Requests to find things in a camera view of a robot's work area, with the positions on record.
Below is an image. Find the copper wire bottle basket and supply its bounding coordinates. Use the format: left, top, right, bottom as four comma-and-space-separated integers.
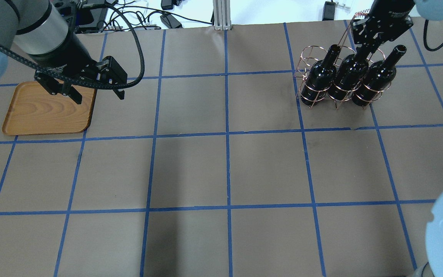
294, 24, 390, 109

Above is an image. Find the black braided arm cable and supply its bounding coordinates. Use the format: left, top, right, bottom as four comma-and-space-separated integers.
0, 0, 146, 91

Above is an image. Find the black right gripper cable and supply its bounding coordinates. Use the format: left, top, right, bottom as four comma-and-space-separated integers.
423, 15, 443, 52

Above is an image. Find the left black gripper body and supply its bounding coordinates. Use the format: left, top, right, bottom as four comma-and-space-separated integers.
29, 35, 111, 84

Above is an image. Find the aluminium frame post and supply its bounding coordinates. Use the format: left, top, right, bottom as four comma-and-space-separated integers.
213, 0, 232, 30

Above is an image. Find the black power adapter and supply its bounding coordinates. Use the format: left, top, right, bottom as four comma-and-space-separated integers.
160, 14, 183, 29

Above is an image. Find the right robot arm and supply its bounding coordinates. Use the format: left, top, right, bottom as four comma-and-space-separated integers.
352, 0, 443, 277

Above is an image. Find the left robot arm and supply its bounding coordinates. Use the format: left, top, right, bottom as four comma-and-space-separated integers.
0, 0, 128, 104

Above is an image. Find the dark wine bottle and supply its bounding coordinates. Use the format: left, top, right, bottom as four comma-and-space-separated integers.
328, 54, 369, 101
351, 45, 407, 107
300, 44, 341, 107

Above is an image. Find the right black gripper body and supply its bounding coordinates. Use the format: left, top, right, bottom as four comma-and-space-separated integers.
351, 0, 415, 45

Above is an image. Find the wooden tray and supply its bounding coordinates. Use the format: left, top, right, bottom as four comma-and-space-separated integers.
2, 81, 97, 136

